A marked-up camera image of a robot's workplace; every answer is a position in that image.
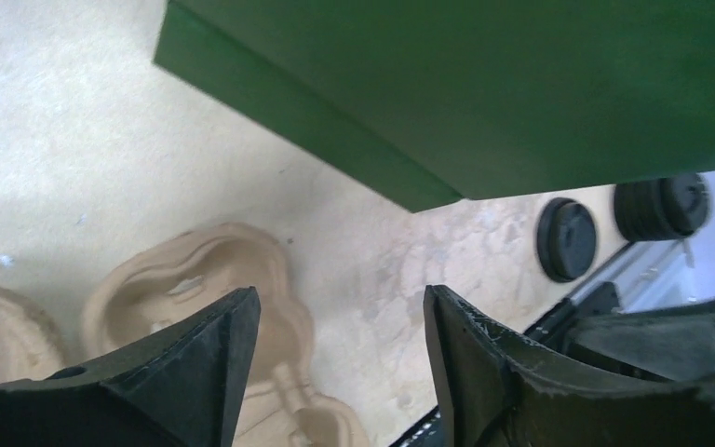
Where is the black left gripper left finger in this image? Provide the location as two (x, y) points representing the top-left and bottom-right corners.
(47, 287), (261, 446)

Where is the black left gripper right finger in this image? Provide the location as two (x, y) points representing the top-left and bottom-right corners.
(423, 285), (580, 446)

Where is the brown pulp cup carrier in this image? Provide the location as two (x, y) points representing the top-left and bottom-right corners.
(81, 223), (369, 446)

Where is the green paper bag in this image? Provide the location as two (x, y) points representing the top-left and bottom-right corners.
(155, 1), (715, 211)

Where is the black cup lid near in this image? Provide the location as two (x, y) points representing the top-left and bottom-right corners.
(535, 197), (598, 283)

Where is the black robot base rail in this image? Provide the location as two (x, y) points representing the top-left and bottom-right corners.
(388, 280), (715, 447)

